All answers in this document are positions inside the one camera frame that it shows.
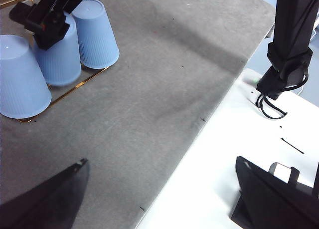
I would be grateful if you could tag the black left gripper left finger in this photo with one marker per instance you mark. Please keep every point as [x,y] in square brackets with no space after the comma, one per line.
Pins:
[45,204]

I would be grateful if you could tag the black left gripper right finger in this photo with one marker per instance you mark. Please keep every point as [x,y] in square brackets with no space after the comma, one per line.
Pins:
[269,206]

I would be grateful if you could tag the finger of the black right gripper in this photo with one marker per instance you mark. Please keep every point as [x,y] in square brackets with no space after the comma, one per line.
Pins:
[51,38]

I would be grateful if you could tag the blue ribbed plastic cup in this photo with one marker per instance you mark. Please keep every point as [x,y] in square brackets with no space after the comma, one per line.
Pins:
[97,39]
[62,62]
[20,84]

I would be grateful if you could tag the small black bracket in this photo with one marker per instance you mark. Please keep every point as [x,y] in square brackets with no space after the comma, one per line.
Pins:
[295,175]

